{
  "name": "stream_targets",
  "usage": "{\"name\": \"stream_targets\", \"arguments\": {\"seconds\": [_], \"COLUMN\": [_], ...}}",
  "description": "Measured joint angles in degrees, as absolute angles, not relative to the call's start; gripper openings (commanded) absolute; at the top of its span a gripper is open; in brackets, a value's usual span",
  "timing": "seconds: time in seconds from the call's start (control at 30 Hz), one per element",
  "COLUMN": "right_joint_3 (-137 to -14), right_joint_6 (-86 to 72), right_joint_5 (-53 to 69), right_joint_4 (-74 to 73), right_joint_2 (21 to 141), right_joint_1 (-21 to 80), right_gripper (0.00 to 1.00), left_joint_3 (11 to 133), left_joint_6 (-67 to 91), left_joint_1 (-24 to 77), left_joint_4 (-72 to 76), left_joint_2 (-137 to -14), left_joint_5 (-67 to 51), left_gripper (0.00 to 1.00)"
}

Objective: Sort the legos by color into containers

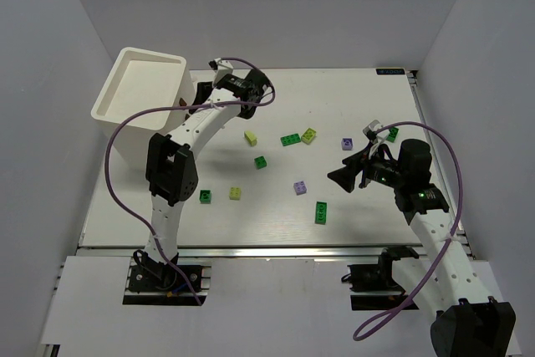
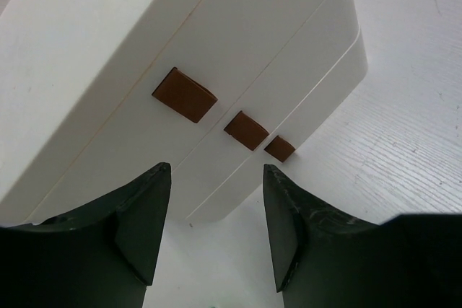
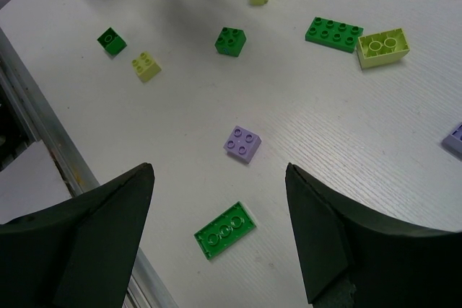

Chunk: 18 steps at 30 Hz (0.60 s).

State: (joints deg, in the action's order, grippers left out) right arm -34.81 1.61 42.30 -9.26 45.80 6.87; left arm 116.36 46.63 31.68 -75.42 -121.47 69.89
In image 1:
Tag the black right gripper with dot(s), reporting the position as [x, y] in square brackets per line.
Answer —
[361, 170]

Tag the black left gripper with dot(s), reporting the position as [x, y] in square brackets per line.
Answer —
[202, 94]

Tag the green upside-down 2x3 lego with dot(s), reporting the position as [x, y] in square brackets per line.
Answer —
[320, 216]

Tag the green 2x2 lego brick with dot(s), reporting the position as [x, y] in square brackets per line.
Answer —
[260, 162]

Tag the green upside-down 2x2 lego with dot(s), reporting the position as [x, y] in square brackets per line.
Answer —
[205, 196]

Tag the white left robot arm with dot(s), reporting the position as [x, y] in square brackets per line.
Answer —
[171, 162]

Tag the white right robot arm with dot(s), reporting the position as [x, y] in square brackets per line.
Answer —
[466, 318]

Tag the purple upside-down lego brick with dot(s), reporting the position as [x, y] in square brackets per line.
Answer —
[347, 144]

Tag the yellow-green lego wedge brick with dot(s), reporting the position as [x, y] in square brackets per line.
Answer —
[250, 138]

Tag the yellow-green 2x3 lego brick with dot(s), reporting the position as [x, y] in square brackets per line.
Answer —
[308, 136]

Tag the purple 2x2 lego brick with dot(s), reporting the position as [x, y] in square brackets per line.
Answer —
[300, 187]

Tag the green 2x3 lego brick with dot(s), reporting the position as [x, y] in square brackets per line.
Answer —
[290, 139]

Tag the yellow-green 2x2 lego brick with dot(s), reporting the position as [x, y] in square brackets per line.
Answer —
[235, 193]

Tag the blue label sticker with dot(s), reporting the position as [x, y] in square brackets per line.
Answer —
[390, 71]

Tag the white drawer cabinet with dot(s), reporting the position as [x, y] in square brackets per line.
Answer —
[140, 80]

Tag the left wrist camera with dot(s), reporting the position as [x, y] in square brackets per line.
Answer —
[221, 68]

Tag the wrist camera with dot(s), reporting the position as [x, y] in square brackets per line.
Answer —
[370, 130]
[221, 68]

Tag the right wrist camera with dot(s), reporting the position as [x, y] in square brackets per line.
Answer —
[370, 130]

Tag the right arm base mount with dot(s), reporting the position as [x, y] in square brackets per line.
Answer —
[372, 286]

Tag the aluminium table edge rail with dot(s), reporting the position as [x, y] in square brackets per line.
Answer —
[246, 252]

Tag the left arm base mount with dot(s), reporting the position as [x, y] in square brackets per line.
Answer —
[150, 283]

